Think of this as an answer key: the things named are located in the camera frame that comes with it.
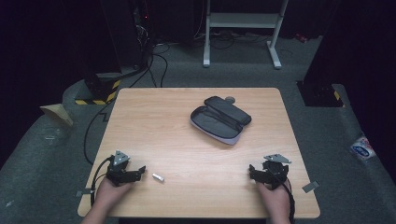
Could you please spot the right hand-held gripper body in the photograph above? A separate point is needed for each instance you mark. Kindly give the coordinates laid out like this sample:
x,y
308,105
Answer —
x,y
275,171

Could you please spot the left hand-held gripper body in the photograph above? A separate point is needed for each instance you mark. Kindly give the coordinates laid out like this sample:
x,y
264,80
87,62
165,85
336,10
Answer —
x,y
119,170

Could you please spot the small white eraser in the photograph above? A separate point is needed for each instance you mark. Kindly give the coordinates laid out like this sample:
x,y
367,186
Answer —
x,y
158,177

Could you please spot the grey pencil case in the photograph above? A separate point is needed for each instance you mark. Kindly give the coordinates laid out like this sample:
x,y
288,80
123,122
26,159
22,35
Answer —
x,y
220,120

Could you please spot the person's left hand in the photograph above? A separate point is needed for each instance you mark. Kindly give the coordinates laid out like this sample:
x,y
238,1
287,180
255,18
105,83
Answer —
x,y
110,193

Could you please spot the person's right hand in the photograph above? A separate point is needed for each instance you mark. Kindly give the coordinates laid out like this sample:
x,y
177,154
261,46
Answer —
x,y
274,196

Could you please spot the grey tape strip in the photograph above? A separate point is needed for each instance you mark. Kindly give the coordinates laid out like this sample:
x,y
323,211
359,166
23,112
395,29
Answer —
x,y
84,192
310,186

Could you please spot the round grey zipper pull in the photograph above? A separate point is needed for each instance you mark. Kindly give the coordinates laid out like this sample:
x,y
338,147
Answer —
x,y
230,100

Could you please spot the black yellow striped stand base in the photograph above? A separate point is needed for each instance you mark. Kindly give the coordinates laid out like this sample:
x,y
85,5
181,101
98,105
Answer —
x,y
100,92

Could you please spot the tan cardboard wedge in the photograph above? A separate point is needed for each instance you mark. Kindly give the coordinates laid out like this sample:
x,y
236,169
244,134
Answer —
x,y
58,113

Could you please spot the black stand base yellow mark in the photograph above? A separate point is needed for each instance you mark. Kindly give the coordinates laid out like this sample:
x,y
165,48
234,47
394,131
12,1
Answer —
x,y
320,94

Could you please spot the white blue plastic packet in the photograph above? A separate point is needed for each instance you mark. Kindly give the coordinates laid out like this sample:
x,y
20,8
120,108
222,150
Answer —
x,y
362,149

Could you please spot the red small floor object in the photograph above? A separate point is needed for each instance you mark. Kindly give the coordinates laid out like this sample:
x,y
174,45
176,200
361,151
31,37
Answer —
x,y
300,38

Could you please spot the white metal stand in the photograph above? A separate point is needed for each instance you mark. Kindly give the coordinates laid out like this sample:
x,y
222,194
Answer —
x,y
243,25

